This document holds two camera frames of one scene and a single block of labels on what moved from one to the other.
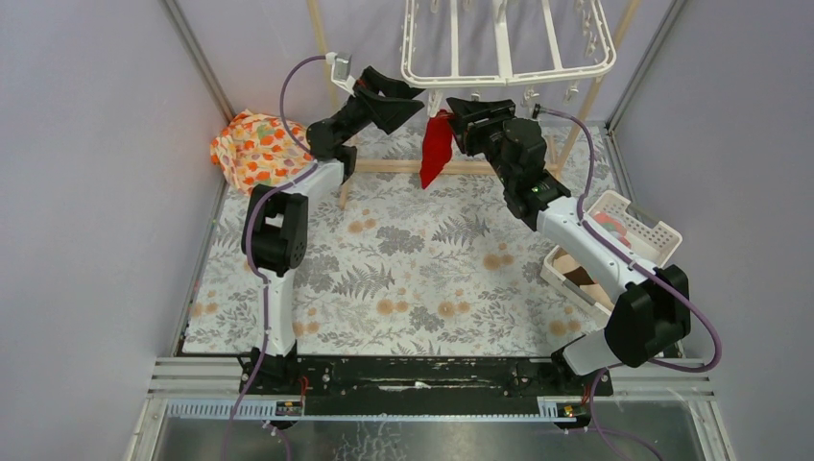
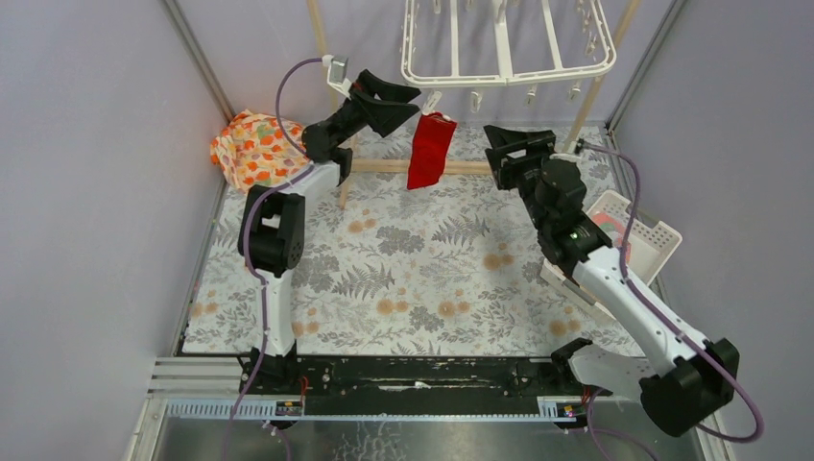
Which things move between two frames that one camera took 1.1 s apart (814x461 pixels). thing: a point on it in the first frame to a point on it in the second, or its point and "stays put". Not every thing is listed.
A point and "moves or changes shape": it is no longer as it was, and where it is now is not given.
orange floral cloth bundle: x=254 y=150 stays put
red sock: x=437 y=147 moves or changes shape
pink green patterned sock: x=613 y=227 stays put
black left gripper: x=375 y=101 stays put
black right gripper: x=468 y=112 to x=538 y=146
